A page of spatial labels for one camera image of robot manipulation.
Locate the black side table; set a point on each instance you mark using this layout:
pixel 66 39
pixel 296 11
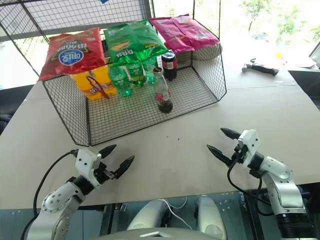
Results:
pixel 307 85

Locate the dark cola bottle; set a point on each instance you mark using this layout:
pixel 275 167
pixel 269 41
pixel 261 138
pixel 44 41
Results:
pixel 169 66

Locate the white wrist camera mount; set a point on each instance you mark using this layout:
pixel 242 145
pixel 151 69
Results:
pixel 86 160
pixel 250 142

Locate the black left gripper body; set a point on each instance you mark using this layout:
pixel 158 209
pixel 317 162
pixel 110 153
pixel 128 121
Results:
pixel 105 175

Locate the white rounded robot leg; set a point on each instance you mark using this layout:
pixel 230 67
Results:
pixel 211 217
pixel 150 215

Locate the orange soda bottle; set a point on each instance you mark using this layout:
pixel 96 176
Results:
pixel 108 83
pixel 81 85

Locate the beige sack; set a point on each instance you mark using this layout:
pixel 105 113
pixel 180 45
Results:
pixel 210 52

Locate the pink snack bag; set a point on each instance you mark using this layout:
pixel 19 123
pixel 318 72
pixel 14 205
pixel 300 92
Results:
pixel 200 32
pixel 165 35

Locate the green chip bag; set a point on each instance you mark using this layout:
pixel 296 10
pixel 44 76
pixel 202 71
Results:
pixel 132 42

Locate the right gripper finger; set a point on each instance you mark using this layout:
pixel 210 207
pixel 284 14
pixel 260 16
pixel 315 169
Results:
pixel 231 134
pixel 220 155

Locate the glass cola bottle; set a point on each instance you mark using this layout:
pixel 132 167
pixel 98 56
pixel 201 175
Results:
pixel 162 97

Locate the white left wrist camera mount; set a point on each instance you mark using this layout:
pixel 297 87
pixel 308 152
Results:
pixel 86 160

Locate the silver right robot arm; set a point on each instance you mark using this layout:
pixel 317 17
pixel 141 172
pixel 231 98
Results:
pixel 282 180

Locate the green soda bottle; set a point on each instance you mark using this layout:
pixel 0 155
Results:
pixel 150 72
pixel 121 82
pixel 136 75

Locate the grey robot torso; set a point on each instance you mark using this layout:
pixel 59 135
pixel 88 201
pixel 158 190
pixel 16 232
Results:
pixel 150 235

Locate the red chip bag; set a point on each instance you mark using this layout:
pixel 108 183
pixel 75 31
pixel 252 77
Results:
pixel 72 55

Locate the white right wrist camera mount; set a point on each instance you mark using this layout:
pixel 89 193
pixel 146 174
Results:
pixel 250 142

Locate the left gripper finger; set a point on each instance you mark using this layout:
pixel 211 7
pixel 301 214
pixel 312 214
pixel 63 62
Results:
pixel 123 167
pixel 107 150

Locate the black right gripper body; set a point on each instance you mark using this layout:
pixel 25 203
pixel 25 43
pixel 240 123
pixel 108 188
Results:
pixel 239 154

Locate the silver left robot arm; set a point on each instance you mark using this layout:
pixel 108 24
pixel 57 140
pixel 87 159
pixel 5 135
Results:
pixel 57 200

